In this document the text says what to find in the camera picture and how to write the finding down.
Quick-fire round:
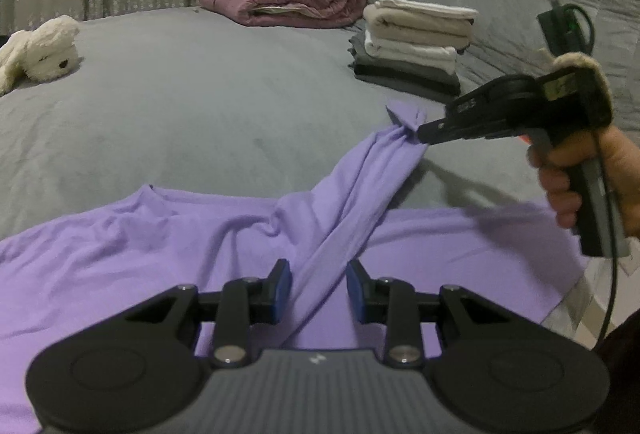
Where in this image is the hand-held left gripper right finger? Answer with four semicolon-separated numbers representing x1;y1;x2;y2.
346;259;528;367

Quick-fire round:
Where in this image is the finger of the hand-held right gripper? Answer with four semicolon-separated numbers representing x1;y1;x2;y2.
415;100;501;146

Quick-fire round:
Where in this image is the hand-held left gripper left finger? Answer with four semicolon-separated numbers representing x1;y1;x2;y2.
107;259;292;367

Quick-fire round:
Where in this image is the purple long-sleeved top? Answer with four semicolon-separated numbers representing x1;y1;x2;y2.
0;102;588;434

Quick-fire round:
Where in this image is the stack of folded clothes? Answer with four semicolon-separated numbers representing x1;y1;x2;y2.
347;0;478;98

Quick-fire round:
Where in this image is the person's right hand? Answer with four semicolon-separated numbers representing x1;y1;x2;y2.
527;124;640;240

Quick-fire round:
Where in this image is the beige fleece cover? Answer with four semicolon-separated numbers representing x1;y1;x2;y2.
550;53;615;131

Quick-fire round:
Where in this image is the person's dark clothing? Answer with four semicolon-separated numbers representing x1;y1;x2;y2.
592;319;640;434

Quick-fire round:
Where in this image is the white plush dog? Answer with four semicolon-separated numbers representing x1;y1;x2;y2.
0;14;82;96

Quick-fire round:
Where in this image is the black power adapter with cable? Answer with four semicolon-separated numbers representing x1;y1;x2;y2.
536;0;597;60

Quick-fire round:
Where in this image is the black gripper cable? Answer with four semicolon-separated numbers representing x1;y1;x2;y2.
595;254;623;355

